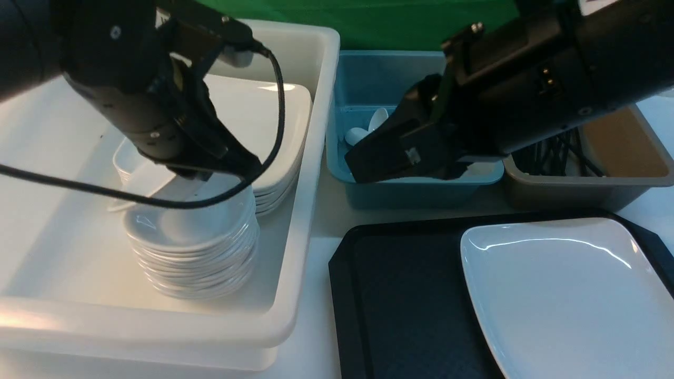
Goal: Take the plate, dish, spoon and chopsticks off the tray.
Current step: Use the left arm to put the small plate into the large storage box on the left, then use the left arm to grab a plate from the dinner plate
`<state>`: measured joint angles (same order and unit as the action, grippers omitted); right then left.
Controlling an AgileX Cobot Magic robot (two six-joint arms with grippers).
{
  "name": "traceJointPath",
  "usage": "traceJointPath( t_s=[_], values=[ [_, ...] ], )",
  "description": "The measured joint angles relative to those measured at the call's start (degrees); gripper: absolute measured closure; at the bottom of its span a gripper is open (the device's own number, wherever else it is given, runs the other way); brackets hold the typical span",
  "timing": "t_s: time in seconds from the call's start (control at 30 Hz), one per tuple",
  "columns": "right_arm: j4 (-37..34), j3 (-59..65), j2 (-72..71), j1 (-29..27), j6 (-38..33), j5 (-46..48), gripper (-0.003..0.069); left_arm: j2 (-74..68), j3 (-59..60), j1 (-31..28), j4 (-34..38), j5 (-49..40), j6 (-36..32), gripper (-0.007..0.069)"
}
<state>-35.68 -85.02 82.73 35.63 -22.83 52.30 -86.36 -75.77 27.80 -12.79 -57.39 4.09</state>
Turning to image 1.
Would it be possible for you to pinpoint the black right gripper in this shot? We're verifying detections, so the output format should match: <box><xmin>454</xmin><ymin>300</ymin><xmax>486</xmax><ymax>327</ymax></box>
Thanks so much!
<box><xmin>344</xmin><ymin>22</ymin><xmax>527</xmax><ymax>183</ymax></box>

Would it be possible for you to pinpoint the black cable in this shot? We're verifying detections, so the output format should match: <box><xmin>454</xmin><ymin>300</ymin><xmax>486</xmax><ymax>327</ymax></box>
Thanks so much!
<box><xmin>0</xmin><ymin>42</ymin><xmax>286</xmax><ymax>210</ymax></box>

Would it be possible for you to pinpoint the blue plastic bin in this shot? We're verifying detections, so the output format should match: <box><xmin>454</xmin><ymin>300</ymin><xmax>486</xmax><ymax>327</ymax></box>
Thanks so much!
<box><xmin>325</xmin><ymin>51</ymin><xmax>504</xmax><ymax>210</ymax></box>

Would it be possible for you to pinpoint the black serving tray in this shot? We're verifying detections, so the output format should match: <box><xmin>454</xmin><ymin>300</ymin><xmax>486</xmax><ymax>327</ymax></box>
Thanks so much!
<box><xmin>328</xmin><ymin>210</ymin><xmax>672</xmax><ymax>378</ymax></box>

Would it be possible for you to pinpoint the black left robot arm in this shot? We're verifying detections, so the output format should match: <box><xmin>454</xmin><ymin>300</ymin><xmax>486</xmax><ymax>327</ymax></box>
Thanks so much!
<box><xmin>1</xmin><ymin>1</ymin><xmax>262</xmax><ymax>177</ymax></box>

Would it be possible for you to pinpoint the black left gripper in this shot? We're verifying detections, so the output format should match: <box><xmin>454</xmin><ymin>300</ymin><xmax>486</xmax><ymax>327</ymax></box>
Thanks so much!
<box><xmin>63</xmin><ymin>32</ymin><xmax>262</xmax><ymax>178</ymax></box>

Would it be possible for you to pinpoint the white small bowl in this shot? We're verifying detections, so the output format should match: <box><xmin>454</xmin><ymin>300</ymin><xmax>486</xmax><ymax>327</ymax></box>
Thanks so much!
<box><xmin>121</xmin><ymin>163</ymin><xmax>205</xmax><ymax>202</ymax></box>

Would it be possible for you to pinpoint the large white plastic tub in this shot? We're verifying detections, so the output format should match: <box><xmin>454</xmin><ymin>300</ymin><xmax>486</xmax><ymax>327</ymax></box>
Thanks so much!
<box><xmin>2</xmin><ymin>20</ymin><xmax>340</xmax><ymax>378</ymax></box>

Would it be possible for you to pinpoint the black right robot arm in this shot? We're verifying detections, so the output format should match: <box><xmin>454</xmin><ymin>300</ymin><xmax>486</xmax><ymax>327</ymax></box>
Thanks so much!
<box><xmin>345</xmin><ymin>1</ymin><xmax>673</xmax><ymax>183</ymax></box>

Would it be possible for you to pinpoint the stack of white square plates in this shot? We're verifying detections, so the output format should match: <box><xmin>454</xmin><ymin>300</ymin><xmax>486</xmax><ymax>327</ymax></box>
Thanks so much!
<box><xmin>112</xmin><ymin>74</ymin><xmax>312</xmax><ymax>216</ymax></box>

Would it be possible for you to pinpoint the large white rice plate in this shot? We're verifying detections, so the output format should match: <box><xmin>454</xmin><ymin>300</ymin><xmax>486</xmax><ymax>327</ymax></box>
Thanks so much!
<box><xmin>460</xmin><ymin>217</ymin><xmax>673</xmax><ymax>378</ymax></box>

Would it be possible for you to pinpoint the pile of black chopsticks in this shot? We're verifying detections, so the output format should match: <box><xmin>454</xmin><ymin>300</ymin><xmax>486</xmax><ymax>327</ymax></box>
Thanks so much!
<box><xmin>512</xmin><ymin>128</ymin><xmax>607</xmax><ymax>177</ymax></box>

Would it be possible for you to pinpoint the green backdrop cloth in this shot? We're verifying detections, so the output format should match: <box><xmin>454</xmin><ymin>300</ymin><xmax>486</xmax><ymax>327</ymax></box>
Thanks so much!
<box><xmin>204</xmin><ymin>1</ymin><xmax>518</xmax><ymax>51</ymax></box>

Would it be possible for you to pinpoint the brown plastic bin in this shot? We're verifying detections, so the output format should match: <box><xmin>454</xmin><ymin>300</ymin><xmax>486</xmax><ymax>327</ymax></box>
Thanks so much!
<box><xmin>502</xmin><ymin>105</ymin><xmax>672</xmax><ymax>212</ymax></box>

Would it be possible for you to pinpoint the stack of white small bowls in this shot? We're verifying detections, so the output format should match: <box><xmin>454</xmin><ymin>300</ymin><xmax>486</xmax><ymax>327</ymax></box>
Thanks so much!
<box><xmin>121</xmin><ymin>187</ymin><xmax>261</xmax><ymax>300</ymax></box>

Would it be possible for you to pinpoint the white spoon in bin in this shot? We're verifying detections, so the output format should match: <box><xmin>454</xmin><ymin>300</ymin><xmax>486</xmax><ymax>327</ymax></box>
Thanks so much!
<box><xmin>344</xmin><ymin>127</ymin><xmax>369</xmax><ymax>147</ymax></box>
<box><xmin>368</xmin><ymin>107</ymin><xmax>389</xmax><ymax>133</ymax></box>

